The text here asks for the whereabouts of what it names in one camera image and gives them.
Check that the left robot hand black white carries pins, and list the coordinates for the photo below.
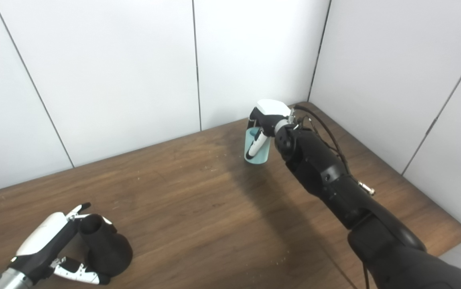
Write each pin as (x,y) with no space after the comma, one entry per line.
(43,239)

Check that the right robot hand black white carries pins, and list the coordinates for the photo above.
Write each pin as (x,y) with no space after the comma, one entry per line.
(270,110)

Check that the black funnel-shaped nozzle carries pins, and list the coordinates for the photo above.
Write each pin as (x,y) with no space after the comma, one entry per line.
(108,249)

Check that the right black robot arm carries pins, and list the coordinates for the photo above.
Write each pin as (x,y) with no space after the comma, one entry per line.
(334,180)

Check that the silver metal plug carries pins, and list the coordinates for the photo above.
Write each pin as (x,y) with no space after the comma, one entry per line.
(366,188)

